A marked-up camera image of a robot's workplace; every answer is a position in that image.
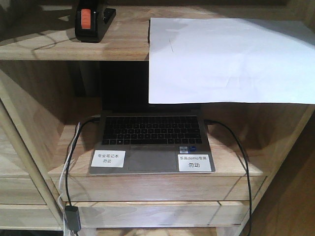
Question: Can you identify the white paper sheet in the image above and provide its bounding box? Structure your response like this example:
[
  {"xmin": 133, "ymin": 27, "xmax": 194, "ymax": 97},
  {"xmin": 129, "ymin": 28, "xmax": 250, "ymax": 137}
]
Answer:
[{"xmin": 149, "ymin": 18, "xmax": 315, "ymax": 104}]

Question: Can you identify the black stapler orange button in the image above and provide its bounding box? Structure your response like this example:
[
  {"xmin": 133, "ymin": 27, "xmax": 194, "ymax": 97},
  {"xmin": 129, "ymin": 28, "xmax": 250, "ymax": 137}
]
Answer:
[{"xmin": 75, "ymin": 0, "xmax": 116, "ymax": 43}]

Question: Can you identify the silver laptop black keyboard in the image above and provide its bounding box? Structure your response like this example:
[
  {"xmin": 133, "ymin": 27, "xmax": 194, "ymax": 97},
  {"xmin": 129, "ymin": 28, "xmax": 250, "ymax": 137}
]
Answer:
[{"xmin": 89, "ymin": 61, "xmax": 215, "ymax": 175}]

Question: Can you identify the white label right palmrest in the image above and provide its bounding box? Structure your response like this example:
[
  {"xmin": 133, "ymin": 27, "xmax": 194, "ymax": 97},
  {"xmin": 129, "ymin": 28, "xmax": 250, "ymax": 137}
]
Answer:
[{"xmin": 178, "ymin": 154, "xmax": 214, "ymax": 173}]

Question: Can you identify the white label palmrest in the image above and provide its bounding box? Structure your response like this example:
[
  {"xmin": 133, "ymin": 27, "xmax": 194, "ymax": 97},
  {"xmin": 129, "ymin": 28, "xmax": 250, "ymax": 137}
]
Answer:
[
  {"xmin": 178, "ymin": 154, "xmax": 214, "ymax": 173},
  {"xmin": 91, "ymin": 150, "xmax": 126, "ymax": 168}
]

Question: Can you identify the white label left palmrest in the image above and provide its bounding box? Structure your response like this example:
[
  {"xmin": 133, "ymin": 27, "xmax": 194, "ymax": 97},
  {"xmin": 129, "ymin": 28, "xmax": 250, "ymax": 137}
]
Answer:
[{"xmin": 91, "ymin": 150, "xmax": 126, "ymax": 168}]

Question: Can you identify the light wooden shelf unit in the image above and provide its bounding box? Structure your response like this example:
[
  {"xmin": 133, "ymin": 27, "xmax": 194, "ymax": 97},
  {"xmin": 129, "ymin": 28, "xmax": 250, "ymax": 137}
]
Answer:
[{"xmin": 0, "ymin": 0, "xmax": 315, "ymax": 236}]

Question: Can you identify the grey usb adapter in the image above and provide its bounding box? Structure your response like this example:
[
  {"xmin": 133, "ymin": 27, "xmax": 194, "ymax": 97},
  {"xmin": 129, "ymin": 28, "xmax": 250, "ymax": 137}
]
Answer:
[{"xmin": 65, "ymin": 205, "xmax": 81, "ymax": 233}]

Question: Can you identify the black cable right of laptop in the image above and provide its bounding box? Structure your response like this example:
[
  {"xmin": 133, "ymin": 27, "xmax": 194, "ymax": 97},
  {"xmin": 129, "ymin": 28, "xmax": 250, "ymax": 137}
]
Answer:
[{"xmin": 204, "ymin": 119, "xmax": 252, "ymax": 236}]

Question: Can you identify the black cable of laptop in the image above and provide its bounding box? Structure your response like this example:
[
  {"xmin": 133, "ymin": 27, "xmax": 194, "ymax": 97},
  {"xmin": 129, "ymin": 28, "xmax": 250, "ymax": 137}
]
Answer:
[
  {"xmin": 204, "ymin": 119, "xmax": 252, "ymax": 236},
  {"xmin": 65, "ymin": 117, "xmax": 100, "ymax": 207}
]

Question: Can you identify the black cable left of laptop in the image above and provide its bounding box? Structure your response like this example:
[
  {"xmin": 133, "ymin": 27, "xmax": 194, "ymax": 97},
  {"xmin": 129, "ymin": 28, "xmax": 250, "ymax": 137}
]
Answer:
[{"xmin": 65, "ymin": 117, "xmax": 100, "ymax": 207}]

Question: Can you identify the white cable left of laptop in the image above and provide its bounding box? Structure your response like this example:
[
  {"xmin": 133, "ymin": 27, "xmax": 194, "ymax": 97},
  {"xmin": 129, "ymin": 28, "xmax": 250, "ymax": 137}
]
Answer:
[{"xmin": 58, "ymin": 114, "xmax": 101, "ymax": 236}]

